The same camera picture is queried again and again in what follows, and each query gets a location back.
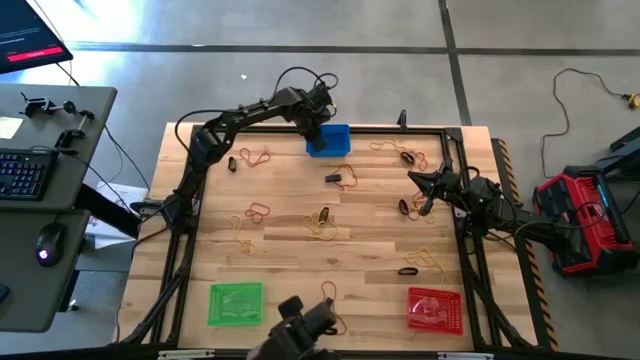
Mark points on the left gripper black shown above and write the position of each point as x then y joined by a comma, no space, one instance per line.
312,112

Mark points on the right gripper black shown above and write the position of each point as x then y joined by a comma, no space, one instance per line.
450,186

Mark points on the yellow rubber band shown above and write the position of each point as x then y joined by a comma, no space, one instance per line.
327,231
430,216
312,227
440,270
239,235
387,145
422,256
345,166

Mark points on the red plastic basket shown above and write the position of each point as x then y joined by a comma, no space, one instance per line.
435,310

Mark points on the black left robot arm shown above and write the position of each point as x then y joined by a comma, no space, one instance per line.
250,114

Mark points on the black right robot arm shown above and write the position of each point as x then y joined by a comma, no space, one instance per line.
520,217

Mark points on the blue plastic basket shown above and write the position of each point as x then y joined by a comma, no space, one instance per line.
337,140

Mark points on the small black edge clamp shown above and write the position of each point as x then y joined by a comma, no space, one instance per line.
402,119

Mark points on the red and black toolbox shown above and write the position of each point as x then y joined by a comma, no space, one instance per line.
547,197

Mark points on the yellow black hazard tape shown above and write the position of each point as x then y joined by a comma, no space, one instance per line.
541,295

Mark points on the green plastic basket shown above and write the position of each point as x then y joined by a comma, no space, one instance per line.
235,305

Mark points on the white papers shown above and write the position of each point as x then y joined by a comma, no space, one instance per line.
125,195

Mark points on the black stand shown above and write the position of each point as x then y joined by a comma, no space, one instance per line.
627,145

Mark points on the black desk leg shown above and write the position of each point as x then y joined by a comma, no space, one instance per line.
107,210

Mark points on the yellow plug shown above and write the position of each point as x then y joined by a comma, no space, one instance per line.
634,100

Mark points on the grey desk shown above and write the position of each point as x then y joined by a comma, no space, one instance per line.
30,300
75,175

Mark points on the black desk clamp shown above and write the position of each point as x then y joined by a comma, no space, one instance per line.
70,135
35,105

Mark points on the black computer mouse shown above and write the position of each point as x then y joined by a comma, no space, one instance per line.
50,242

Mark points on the black keyboard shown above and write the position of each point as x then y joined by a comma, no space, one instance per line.
25,175

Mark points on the pale yellow sticky note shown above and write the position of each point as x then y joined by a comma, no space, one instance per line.
10,127

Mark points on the monitor with red bar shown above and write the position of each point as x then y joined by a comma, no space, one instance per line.
25,30

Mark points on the silver bracket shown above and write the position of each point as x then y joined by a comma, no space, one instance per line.
465,356
185,354

